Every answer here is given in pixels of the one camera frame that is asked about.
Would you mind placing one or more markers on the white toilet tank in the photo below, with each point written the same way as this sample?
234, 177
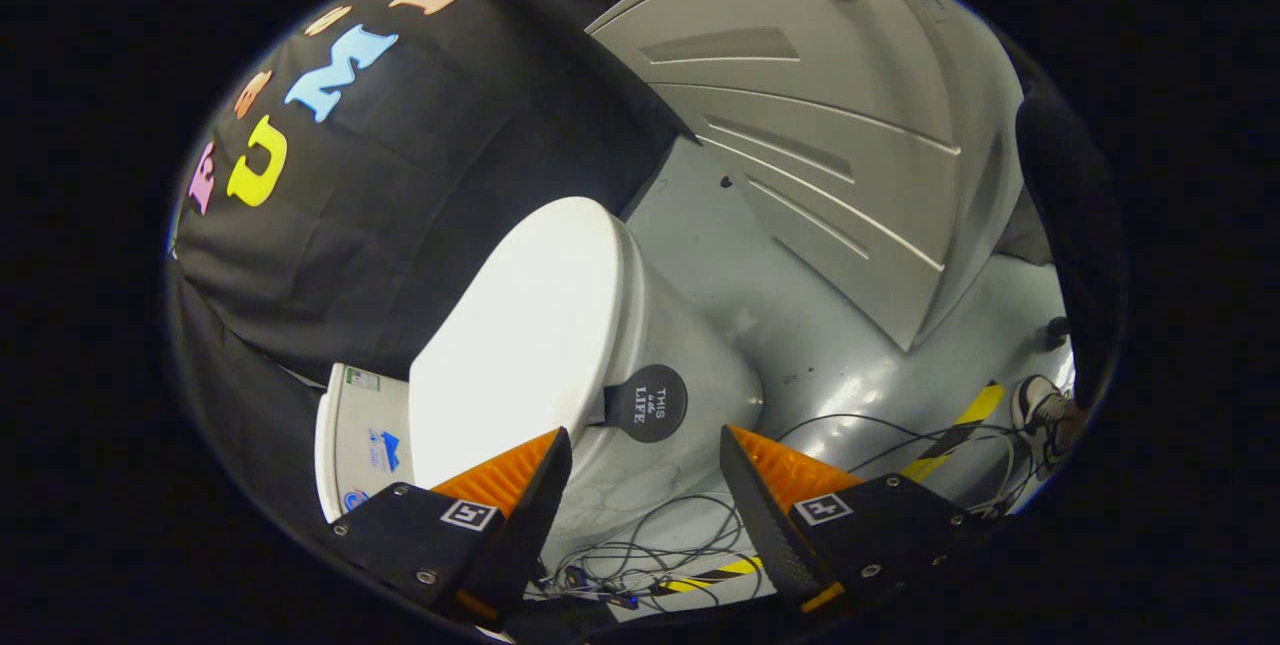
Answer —
350, 425

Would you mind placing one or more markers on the yellow black floor tape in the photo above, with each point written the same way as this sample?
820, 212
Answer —
975, 410

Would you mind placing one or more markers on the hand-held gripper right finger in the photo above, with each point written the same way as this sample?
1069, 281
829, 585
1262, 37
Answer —
765, 525

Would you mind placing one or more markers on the person's dark trouser leg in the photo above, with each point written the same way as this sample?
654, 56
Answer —
1070, 245

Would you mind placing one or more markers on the black backdrop cloth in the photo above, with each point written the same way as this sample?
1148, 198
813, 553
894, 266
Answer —
400, 175

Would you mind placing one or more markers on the person's white black shoe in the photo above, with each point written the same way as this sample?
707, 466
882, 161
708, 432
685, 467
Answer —
1035, 400

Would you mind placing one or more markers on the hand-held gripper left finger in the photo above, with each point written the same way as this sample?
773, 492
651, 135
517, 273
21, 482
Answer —
525, 535

